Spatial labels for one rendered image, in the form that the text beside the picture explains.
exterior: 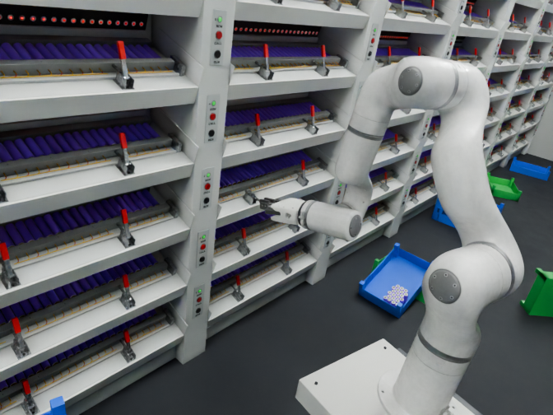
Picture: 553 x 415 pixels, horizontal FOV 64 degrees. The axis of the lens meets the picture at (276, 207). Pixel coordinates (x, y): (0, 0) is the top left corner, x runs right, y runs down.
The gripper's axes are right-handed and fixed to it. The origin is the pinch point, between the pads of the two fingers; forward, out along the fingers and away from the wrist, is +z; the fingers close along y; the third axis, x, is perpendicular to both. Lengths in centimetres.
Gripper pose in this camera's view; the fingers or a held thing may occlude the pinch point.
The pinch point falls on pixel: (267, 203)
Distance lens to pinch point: 135.0
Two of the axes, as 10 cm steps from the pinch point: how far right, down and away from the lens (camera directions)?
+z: -7.5, -1.9, 6.4
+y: 6.7, -2.5, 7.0
